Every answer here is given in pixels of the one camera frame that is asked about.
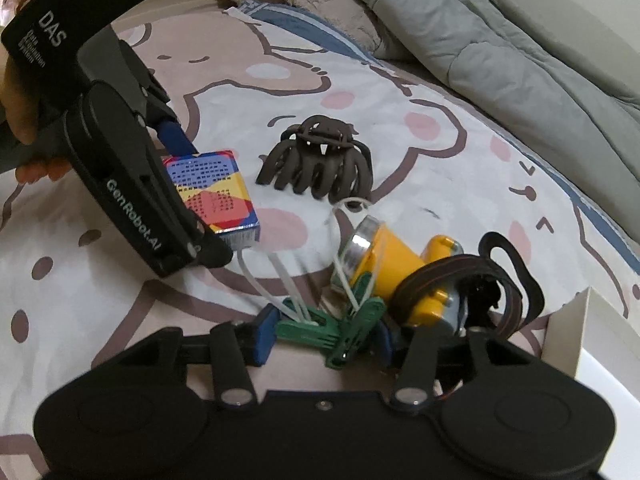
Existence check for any yellow headlamp with dark strap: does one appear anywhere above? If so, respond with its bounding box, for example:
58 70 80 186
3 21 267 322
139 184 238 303
332 215 546 341

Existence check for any white cardboard box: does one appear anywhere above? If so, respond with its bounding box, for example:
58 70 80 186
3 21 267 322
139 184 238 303
542 285 640 431

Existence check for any white cord loop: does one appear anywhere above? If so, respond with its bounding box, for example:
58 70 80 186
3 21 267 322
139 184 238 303
237 197 378 323

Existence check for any cream headboard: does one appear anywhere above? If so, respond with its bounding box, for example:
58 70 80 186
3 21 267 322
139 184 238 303
512 0 640 106

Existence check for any colourful patterned small box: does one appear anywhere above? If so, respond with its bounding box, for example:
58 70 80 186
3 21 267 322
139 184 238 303
161 149 262 251

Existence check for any grey duvet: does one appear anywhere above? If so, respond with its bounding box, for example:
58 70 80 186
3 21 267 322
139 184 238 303
300 0 640 181

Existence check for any brown hair claw clip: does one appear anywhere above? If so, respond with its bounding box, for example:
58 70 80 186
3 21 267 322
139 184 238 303
256 115 375 206

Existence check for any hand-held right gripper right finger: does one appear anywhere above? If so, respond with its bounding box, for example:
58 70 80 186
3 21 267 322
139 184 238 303
375 322 551 413

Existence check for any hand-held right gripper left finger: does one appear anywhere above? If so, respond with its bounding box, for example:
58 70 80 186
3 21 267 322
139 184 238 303
95 307 279 409

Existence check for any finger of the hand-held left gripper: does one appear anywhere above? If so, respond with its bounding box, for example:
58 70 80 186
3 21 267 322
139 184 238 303
175 195 234 267
120 42 199 157

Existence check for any bear printed blanket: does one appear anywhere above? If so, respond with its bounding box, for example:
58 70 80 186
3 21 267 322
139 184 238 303
0 0 640 436

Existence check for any person's left hand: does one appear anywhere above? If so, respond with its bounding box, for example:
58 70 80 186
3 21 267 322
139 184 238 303
0 72 71 184

